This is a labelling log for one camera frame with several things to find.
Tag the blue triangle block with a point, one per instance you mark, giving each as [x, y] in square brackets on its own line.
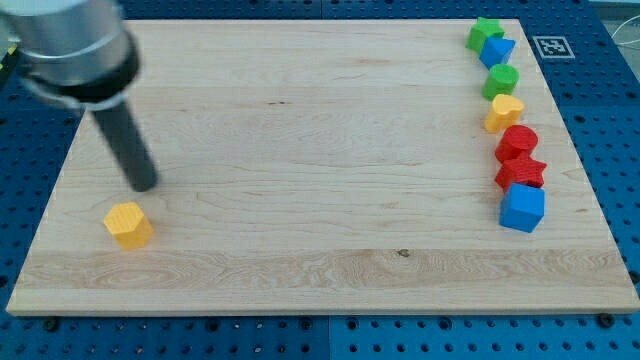
[496, 51]

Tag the green star block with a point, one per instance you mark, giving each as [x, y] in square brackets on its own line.
[483, 29]

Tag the red star block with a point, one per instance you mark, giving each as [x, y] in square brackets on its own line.
[522, 169]

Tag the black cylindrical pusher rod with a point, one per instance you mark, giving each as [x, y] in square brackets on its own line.
[121, 133]

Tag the red cylinder block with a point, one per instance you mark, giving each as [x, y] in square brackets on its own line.
[515, 140]

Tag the wooden board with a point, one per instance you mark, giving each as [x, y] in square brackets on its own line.
[321, 167]

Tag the yellow heart block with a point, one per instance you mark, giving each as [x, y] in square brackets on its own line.
[505, 111]

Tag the fiducial marker tag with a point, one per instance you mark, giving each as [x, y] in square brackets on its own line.
[553, 47]

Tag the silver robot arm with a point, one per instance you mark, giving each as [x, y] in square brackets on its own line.
[80, 55]

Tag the yellow hexagon block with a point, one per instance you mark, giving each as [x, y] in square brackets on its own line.
[128, 225]

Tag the blue cube block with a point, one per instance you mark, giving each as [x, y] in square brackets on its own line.
[522, 207]

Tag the green cylinder block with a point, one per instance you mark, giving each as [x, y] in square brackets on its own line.
[501, 79]

